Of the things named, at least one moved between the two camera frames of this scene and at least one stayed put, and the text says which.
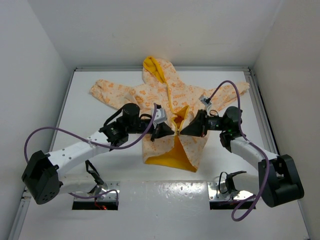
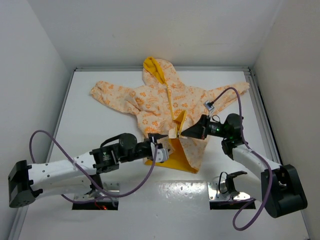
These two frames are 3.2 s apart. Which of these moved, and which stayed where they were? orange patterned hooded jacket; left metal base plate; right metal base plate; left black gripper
Moved: left black gripper
Stayed: left metal base plate; orange patterned hooded jacket; right metal base plate
